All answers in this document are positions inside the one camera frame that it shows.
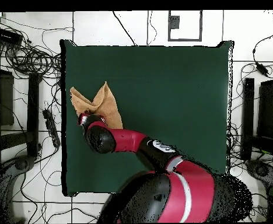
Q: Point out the orange terry towel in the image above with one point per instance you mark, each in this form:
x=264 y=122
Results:
x=103 y=102

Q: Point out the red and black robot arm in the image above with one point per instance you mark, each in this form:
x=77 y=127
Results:
x=127 y=140

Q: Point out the black power strip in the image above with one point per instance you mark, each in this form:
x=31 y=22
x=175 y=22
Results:
x=51 y=127

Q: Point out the grey tripod base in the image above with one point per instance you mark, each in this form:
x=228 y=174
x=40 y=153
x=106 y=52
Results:
x=263 y=171
x=22 y=163

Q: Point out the dark green table cloth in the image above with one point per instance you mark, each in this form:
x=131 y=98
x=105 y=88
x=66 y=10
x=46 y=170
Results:
x=173 y=93

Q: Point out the black box device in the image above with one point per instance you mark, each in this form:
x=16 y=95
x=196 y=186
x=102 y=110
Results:
x=7 y=36

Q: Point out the black metal frame stand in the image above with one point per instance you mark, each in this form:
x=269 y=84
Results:
x=248 y=105
x=33 y=105

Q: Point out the grey square floor frame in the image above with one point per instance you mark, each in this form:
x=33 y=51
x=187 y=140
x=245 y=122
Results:
x=173 y=22

